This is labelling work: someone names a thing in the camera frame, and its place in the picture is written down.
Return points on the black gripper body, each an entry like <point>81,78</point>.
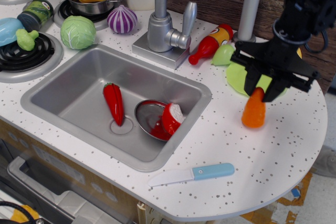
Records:
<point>277,58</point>

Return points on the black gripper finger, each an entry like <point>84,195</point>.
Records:
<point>253,75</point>
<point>276,87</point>

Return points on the orange toy carrot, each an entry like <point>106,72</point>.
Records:
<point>255,110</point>

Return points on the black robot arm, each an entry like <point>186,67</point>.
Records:
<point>301,18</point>

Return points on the light green plate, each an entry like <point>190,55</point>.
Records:
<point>236,74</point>

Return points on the yellow toy corn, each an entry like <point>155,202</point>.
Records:
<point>299,53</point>

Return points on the light green toy pear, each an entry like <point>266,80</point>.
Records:
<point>223,55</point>

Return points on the grey metal pole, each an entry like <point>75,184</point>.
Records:
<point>247,21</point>

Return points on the red ketchup toy bottle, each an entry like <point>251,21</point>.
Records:
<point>221,35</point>

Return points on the silver toy faucet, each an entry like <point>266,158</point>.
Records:
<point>162,43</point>

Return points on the small metal bowl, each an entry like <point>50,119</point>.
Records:
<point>148,114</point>

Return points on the silver sink basin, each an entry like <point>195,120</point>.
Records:
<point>93,97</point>

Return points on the red toy chili pepper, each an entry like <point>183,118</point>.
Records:
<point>114,100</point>

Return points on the purple striped toy onion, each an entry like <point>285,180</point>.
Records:
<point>122,20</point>

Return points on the green toy cabbage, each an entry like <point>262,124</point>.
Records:
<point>77,32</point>

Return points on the middle stove burner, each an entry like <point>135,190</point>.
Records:
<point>64,10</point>

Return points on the small metal pot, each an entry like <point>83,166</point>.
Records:
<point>95,8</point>

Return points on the green labelled toy can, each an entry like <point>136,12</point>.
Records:
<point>36,14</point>

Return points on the green toy broccoli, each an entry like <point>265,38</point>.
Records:
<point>26,40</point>

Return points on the front left stove burner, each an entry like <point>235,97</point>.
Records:
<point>19,65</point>

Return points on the light blue toy bowl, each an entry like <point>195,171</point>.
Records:
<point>8,29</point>

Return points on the blue handled toy knife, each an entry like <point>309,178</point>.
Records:
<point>194,173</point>

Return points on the grey oven door handle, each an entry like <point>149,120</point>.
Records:
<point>55,203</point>

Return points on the yellow object with black cable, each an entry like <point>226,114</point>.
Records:
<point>29,218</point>

